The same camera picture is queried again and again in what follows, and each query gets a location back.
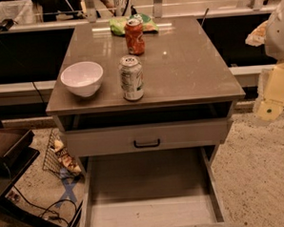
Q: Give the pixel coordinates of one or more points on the grey drawer cabinet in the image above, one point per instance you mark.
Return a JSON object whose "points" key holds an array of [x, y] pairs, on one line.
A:
{"points": [[185, 79]]}

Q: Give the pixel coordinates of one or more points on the top drawer with black handle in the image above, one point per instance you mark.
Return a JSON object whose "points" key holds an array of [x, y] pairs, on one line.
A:
{"points": [[146, 138]]}

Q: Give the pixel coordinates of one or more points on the orange-red coke can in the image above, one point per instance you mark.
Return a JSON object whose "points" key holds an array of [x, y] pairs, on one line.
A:
{"points": [[134, 37]]}

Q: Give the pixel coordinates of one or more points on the snack bag in basket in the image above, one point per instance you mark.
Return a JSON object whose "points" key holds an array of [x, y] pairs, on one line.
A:
{"points": [[64, 157]]}

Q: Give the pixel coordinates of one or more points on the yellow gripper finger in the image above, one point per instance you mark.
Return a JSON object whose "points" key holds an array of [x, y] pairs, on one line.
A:
{"points": [[270, 101]]}

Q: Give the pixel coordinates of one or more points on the green chip bag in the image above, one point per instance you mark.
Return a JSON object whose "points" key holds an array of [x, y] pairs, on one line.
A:
{"points": [[117, 24]]}

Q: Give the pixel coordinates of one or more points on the white bowl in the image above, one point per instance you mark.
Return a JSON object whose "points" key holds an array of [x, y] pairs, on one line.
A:
{"points": [[83, 78]]}

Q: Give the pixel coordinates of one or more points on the wire mesh basket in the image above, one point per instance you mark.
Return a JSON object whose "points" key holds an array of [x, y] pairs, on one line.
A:
{"points": [[51, 163]]}

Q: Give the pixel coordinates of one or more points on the white green soda can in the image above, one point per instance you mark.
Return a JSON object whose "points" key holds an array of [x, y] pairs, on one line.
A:
{"points": [[131, 77]]}

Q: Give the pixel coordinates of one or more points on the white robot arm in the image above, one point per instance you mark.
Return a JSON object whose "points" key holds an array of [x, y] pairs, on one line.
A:
{"points": [[271, 34]]}

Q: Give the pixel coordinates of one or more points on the open middle drawer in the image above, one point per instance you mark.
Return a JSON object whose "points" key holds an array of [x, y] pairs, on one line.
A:
{"points": [[174, 188]]}

